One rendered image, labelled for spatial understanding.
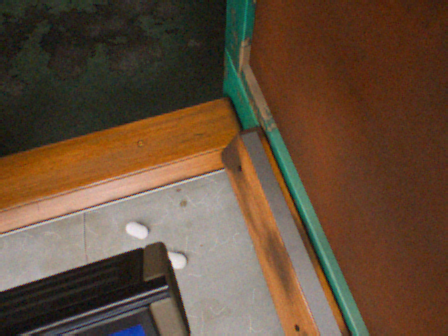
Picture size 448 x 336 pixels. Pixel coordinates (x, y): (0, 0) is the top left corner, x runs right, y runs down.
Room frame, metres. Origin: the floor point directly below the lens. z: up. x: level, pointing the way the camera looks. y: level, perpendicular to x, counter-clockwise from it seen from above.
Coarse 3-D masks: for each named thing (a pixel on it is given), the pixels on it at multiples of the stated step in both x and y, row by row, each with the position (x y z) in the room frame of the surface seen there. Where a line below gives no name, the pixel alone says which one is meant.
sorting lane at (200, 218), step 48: (192, 192) 0.22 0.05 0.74; (0, 240) 0.13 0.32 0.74; (48, 240) 0.13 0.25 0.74; (96, 240) 0.14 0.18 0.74; (144, 240) 0.14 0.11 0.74; (192, 240) 0.15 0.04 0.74; (240, 240) 0.15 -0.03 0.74; (0, 288) 0.06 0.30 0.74; (192, 288) 0.08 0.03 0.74; (240, 288) 0.08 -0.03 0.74
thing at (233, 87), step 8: (224, 48) 0.43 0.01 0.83; (224, 56) 0.43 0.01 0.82; (224, 64) 0.43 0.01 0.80; (232, 64) 0.40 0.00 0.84; (224, 72) 0.43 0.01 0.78; (232, 72) 0.39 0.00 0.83; (224, 80) 0.43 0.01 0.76; (232, 80) 0.39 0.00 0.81; (240, 80) 0.37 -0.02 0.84; (224, 88) 0.43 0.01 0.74; (232, 88) 0.39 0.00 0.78; (240, 88) 0.36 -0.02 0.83; (224, 96) 0.42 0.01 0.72; (232, 96) 0.39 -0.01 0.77; (240, 96) 0.36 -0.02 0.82; (240, 104) 0.35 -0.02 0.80; (248, 104) 0.33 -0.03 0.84; (240, 112) 0.35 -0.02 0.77; (248, 112) 0.33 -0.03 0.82; (240, 120) 0.35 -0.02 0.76; (248, 120) 0.32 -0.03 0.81; (256, 120) 0.30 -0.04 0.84
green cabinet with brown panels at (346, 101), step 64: (256, 0) 0.37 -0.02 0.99; (320, 0) 0.26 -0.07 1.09; (384, 0) 0.20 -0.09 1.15; (256, 64) 0.35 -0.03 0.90; (320, 64) 0.24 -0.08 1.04; (384, 64) 0.18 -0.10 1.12; (320, 128) 0.21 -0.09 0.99; (384, 128) 0.15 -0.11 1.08; (320, 192) 0.17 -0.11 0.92; (384, 192) 0.12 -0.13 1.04; (320, 256) 0.11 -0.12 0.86; (384, 256) 0.08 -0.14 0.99; (384, 320) 0.03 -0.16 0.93
